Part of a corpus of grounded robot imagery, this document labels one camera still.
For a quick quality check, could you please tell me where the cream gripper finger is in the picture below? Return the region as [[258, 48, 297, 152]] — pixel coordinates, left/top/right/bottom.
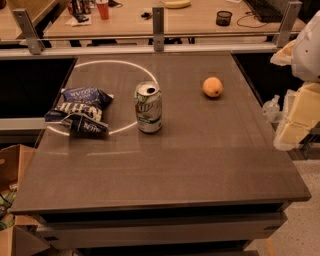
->
[[270, 40, 296, 66], [273, 82, 320, 151]]

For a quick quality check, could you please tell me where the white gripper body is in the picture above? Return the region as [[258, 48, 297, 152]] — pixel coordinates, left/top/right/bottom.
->
[[291, 10, 320, 82]]

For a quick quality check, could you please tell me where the orange fruit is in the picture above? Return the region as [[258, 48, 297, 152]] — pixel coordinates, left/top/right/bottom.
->
[[202, 77, 223, 98]]

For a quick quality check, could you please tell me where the green 7up can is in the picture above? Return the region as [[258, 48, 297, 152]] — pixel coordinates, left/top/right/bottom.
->
[[134, 81, 162, 133]]

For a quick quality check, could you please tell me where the clear plastic bottle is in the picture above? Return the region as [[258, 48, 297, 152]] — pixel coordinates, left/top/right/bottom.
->
[[262, 95, 280, 122]]

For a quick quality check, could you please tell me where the black keyboard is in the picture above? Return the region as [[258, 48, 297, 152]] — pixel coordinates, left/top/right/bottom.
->
[[244, 0, 283, 23]]

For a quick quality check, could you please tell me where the black mesh cup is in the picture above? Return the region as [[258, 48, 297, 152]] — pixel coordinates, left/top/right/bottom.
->
[[216, 11, 232, 26]]

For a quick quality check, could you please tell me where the yellow banana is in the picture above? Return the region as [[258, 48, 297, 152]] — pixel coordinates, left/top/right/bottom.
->
[[163, 0, 191, 9]]

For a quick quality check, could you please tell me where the red plastic cup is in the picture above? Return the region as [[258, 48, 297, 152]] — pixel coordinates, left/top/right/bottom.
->
[[96, 0, 109, 20]]

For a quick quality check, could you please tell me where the blue chip bag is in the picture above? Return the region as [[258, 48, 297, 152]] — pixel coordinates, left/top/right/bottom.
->
[[45, 87, 114, 133]]

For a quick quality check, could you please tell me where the cardboard box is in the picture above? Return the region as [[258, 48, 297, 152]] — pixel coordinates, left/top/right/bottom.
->
[[0, 143, 51, 256]]

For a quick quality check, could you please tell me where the metal rail bar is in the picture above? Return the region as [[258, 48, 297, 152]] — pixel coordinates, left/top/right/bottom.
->
[[0, 31, 300, 44]]

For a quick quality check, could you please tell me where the right metal bracket post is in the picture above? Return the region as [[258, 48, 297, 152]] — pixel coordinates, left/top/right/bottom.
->
[[273, 0, 302, 48]]

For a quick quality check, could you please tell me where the metal bracket post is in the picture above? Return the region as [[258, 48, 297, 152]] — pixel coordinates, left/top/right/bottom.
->
[[273, 0, 302, 48], [13, 8, 44, 55], [152, 7, 164, 52]]

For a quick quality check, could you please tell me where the black cable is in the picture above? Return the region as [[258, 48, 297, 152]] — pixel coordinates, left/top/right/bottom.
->
[[236, 11, 264, 29]]

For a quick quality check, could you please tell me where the middle metal bracket post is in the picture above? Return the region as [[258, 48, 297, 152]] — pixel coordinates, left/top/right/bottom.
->
[[152, 7, 164, 52]]

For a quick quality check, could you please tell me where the left metal bracket post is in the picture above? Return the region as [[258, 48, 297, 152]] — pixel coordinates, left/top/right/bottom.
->
[[13, 8, 44, 55]]

